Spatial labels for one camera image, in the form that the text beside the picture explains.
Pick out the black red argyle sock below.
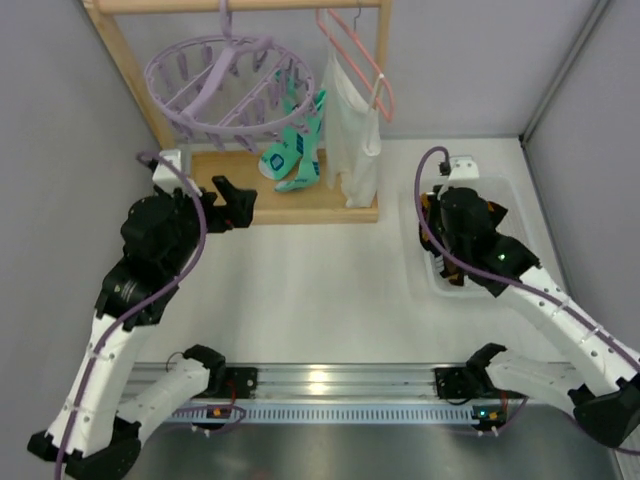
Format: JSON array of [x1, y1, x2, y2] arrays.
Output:
[[487, 201, 508, 228], [419, 193, 439, 255]]

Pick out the mint green patterned sock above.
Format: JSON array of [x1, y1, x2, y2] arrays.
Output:
[[258, 126, 304, 181]]

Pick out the purple round clip hanger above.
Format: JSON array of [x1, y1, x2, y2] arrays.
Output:
[[144, 2, 321, 152]]

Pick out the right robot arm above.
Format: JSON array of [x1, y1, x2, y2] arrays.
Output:
[[417, 187, 639, 448]]

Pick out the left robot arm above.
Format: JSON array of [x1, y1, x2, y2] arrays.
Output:
[[27, 176, 257, 479]]

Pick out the white cloth on hanger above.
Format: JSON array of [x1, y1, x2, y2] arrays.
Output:
[[322, 54, 381, 208]]

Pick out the pink clothes hanger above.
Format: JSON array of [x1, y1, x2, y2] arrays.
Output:
[[315, 1, 396, 124]]

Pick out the white plastic laundry basket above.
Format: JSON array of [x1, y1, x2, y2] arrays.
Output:
[[399, 175, 537, 301]]

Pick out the brown argyle sock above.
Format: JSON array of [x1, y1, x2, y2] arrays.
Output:
[[440, 267, 465, 287]]

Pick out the aluminium corner profile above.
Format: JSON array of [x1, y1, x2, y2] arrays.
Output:
[[518, 0, 614, 149]]

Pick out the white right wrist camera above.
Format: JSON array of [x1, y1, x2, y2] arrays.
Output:
[[439, 155, 480, 191]]

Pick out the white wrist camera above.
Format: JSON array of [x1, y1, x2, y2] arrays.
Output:
[[439, 155, 480, 191], [152, 149, 182, 195]]

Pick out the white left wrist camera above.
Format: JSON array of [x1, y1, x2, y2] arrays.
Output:
[[152, 149, 182, 195]]

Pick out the wooden drying rack frame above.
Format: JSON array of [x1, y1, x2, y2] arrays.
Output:
[[84, 1, 379, 225]]

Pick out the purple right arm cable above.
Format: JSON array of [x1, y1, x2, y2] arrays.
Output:
[[415, 145, 640, 366]]

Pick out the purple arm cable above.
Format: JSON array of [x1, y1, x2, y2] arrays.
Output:
[[415, 145, 640, 366], [52, 149, 207, 479]]

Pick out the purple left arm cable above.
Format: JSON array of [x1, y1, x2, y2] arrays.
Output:
[[52, 149, 207, 479]]

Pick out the aluminium mounting rail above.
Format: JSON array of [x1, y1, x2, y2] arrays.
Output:
[[117, 362, 626, 404]]

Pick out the white slotted cable duct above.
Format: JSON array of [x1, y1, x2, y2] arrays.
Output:
[[159, 402, 609, 427]]

